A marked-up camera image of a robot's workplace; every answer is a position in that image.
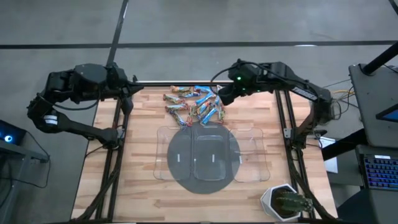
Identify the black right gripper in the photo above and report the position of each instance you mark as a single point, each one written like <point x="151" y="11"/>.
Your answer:
<point x="235" y="89"/>

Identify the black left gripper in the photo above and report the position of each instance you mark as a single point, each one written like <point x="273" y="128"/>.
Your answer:
<point x="127" y="88"/>

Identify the light blue wrapper granola bar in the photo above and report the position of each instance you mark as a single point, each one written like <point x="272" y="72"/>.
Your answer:
<point x="217" y="101"/>
<point x="209" y="116"/>
<point x="205" y="99"/>

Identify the green orange snack packet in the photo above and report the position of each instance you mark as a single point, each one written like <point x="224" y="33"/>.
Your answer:
<point x="203" y="109"/>

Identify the orange brown wrapper granola bar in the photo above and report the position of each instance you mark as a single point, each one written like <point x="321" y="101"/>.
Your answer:
<point x="180" y="89"/>

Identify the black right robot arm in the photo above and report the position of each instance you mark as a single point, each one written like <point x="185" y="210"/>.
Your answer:
<point x="280" y="74"/>

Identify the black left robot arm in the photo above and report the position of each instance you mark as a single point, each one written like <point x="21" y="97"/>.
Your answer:
<point x="77" y="81"/>

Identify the round grey woven placemat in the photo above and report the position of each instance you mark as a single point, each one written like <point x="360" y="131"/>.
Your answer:
<point x="202" y="186"/>

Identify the black table clamp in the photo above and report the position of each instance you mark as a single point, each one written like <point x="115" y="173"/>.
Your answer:
<point x="320" y="133"/>

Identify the white faceted plant pot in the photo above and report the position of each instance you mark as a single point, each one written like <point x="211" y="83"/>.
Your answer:
<point x="265" y="202"/>

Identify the green cactus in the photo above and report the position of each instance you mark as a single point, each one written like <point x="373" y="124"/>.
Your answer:
<point x="292" y="202"/>

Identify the black diagonal bar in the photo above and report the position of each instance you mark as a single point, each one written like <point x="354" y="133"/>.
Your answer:
<point x="342" y="145"/>

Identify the black computer with blue light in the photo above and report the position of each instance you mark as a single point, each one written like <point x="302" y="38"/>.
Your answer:
<point x="15" y="130"/>

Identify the grey side table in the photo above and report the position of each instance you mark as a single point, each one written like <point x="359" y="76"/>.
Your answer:
<point x="18" y="152"/>

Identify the grey desk top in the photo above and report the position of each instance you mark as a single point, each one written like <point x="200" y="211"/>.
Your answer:
<point x="370" y="102"/>

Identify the black pole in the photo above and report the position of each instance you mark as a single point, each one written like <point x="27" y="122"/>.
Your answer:
<point x="381" y="59"/>

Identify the black monitor with blue screen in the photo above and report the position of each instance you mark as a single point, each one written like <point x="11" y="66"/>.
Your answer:
<point x="390" y="115"/>

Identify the black chair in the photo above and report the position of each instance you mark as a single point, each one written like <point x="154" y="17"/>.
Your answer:
<point x="373" y="208"/>

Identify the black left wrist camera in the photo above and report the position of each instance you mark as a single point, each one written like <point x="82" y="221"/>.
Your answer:
<point x="127" y="105"/>

